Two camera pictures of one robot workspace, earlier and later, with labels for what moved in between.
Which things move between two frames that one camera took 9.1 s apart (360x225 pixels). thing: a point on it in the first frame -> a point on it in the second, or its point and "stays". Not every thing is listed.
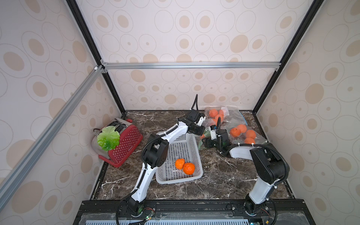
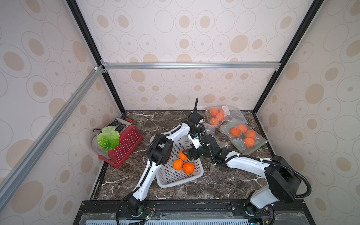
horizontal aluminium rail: (105, 65) stays
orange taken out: (189, 168) stays
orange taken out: (179, 163) stays
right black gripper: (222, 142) -> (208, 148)
